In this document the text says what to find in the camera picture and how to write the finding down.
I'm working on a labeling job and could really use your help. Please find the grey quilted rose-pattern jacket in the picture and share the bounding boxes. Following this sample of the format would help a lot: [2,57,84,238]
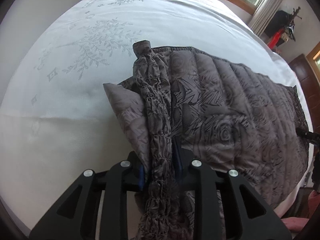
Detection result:
[104,41,309,239]

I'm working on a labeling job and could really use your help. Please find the coat rack with clothes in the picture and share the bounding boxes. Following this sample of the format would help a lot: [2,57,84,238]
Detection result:
[264,7,302,49]

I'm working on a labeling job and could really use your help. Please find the pink checked cloth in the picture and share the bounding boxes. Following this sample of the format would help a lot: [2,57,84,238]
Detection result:
[281,190,319,232]

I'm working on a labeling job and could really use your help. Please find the dark wooden headboard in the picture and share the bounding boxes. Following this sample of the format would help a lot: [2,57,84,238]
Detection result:
[289,54,320,133]

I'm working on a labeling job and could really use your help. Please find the white embroidered bed sheet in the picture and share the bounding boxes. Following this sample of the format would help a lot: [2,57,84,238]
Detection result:
[1,0,299,233]

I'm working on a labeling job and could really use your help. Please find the red hanging bag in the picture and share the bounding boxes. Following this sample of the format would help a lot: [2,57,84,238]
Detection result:
[267,29,284,49]

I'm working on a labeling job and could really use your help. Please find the beige striped curtain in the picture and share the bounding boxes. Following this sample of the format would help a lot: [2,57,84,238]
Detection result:
[247,0,283,36]

